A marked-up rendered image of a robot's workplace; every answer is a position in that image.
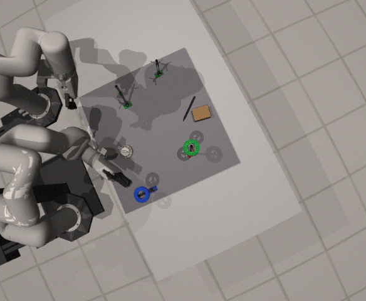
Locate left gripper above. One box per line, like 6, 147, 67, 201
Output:
56, 70, 78, 110

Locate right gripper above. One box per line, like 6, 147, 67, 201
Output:
93, 156, 132, 187

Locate tan flat block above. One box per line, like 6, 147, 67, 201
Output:
192, 105, 211, 122

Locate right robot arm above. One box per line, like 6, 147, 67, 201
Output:
0, 124, 116, 247

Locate blue ring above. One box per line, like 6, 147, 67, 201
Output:
134, 186, 150, 203

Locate green ring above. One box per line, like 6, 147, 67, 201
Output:
183, 139, 200, 156

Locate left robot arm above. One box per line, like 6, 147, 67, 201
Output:
0, 27, 76, 119

